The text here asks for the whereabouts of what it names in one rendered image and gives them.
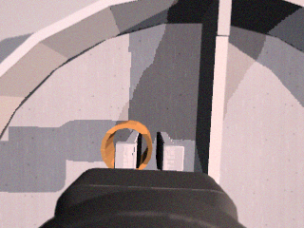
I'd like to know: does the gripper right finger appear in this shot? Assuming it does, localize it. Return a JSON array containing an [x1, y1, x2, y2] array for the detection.
[[156, 132, 184, 172]]

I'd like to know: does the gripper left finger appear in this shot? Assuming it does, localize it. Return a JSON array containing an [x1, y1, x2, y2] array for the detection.
[[114, 130, 142, 169]]

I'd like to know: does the bronze bushing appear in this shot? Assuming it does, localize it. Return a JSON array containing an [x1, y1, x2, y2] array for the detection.
[[101, 121, 152, 170]]

